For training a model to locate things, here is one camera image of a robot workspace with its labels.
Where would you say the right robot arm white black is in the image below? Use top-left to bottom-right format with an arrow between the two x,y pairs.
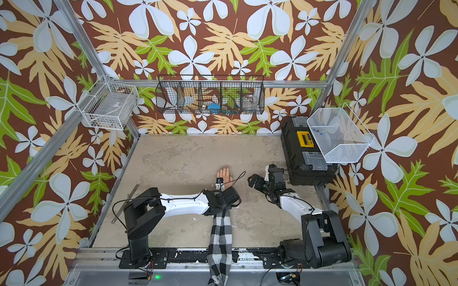
248,164 -> 353,269

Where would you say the checkered black white sleeve forearm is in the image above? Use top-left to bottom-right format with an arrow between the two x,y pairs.
207,210 -> 233,286

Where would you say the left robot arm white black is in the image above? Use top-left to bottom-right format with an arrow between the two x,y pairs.
119,187 -> 242,269

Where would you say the mannequin hand with long nails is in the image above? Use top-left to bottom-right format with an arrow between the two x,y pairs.
216,168 -> 233,188

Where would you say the black yellow tool case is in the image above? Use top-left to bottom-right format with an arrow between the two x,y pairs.
281,116 -> 338,187

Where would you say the white mesh basket right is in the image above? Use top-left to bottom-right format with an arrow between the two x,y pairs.
307,104 -> 375,164

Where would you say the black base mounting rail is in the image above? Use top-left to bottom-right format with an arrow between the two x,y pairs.
115,247 -> 301,270

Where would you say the aluminium frame rail back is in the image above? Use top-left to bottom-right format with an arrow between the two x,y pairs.
107,78 -> 328,89

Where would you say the black wire basket with compartments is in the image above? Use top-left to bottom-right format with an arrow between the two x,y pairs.
155,75 -> 265,115

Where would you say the aluminium frame post back left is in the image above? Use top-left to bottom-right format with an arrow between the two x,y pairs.
56,1 -> 140,139

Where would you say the aluminium frame post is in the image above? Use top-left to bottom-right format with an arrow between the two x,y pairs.
56,1 -> 140,139
311,0 -> 377,114

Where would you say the aluminium frame post back right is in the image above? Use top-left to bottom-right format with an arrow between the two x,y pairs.
311,0 -> 377,114

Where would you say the white wire basket left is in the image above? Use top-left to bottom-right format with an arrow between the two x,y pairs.
78,76 -> 139,131

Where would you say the aluminium frame beam left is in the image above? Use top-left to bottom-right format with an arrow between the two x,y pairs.
0,85 -> 104,224

